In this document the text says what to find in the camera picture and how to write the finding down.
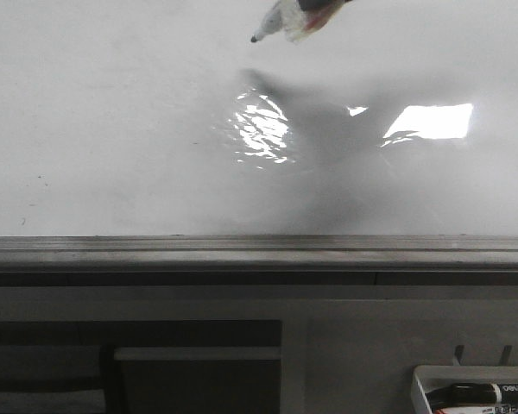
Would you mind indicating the white taped whiteboard marker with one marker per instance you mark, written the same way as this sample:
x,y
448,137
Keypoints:
x,y
297,19

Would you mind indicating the dark cabinet panel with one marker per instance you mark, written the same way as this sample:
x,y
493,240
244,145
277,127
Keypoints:
x,y
221,366

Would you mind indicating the white marker tray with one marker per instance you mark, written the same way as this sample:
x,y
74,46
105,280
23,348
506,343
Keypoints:
x,y
429,378

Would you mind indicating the black deli marker in tray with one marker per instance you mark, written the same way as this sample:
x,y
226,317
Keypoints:
x,y
473,394

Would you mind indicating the white whiteboard with metal frame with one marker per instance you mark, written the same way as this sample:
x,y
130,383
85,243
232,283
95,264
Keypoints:
x,y
158,132

